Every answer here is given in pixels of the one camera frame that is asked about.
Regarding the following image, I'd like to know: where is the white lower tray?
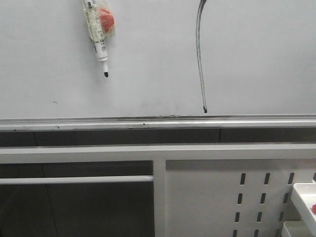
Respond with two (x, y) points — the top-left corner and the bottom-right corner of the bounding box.
(281, 221), (313, 237)

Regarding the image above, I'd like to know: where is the white metal stand frame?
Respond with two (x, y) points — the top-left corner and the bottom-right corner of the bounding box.
(0, 144), (316, 237)

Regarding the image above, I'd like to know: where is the white whiteboard marker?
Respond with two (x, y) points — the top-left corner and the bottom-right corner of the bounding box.
(83, 0), (109, 78)

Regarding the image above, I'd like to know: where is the red magnet taped to marker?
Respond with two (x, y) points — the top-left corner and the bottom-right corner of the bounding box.
(98, 8), (115, 34)

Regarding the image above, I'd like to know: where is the large whiteboard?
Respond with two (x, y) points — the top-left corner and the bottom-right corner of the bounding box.
(0, 0), (316, 130)

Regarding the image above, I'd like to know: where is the white plastic tray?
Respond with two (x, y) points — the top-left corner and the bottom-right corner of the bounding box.
(291, 183), (316, 237)

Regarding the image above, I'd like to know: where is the white perforated metal panel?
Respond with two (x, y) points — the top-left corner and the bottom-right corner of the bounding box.
(166, 159), (316, 237)

